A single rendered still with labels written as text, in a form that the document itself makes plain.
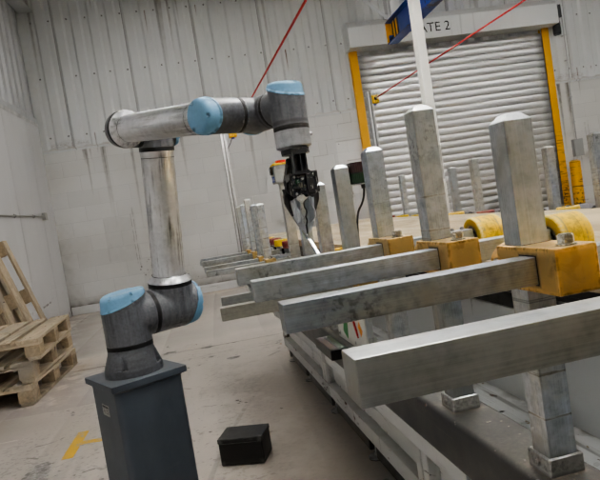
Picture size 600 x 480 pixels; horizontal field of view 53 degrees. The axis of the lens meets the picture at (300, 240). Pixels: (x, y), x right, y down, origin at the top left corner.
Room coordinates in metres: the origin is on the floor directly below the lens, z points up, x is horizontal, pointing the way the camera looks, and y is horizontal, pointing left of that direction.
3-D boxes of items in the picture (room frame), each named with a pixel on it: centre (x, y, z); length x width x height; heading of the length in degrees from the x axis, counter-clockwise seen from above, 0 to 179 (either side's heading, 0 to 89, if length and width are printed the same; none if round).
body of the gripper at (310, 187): (1.51, -0.02, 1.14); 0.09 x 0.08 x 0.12; 11
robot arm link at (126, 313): (2.00, 0.61, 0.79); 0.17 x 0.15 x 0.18; 131
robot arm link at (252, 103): (1.60, 0.06, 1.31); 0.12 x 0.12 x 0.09; 41
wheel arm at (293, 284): (0.90, -0.17, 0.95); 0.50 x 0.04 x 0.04; 101
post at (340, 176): (1.44, -0.12, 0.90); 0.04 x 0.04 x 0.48; 11
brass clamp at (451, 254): (0.92, -0.22, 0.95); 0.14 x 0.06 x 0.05; 11
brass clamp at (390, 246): (1.17, -0.17, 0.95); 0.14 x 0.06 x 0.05; 11
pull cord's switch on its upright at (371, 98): (4.41, -0.68, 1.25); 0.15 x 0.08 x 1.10; 11
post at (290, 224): (2.19, 0.03, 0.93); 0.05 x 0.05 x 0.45; 11
